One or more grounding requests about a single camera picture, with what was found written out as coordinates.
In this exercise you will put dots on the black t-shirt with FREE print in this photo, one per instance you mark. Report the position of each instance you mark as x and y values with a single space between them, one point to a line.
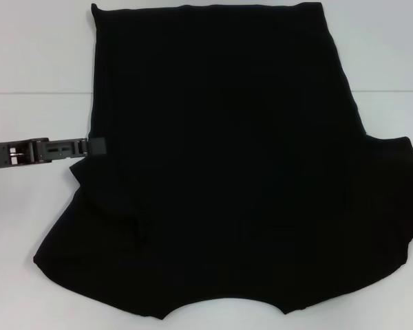
227 154

